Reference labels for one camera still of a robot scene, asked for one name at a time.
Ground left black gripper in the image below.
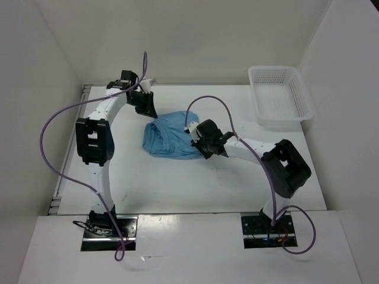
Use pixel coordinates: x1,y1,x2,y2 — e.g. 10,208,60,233
127,91,158,119

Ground light blue shorts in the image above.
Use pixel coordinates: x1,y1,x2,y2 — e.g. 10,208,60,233
142,111,201,160

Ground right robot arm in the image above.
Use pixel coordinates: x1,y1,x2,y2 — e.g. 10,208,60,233
185,120,311,233

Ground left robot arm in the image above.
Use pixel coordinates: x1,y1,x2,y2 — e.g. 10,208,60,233
75,70,158,237

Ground white plastic basket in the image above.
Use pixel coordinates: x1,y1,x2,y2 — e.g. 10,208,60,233
248,66,314,127

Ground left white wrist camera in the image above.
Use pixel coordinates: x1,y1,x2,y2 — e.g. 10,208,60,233
139,78,156,92

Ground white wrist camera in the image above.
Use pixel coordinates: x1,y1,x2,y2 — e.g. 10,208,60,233
139,78,156,92
184,121,201,143

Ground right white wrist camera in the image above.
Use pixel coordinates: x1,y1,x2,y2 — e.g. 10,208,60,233
184,121,201,143

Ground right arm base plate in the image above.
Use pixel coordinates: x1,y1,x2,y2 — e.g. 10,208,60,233
240,212,298,249

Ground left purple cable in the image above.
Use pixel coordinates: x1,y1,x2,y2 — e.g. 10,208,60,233
39,51,149,262

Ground purple cable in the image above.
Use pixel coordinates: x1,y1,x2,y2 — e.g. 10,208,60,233
39,51,149,262
184,95,316,255

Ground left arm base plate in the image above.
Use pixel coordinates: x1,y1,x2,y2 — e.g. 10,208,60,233
78,215,138,251

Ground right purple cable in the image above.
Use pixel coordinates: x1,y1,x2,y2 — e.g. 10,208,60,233
184,95,316,255

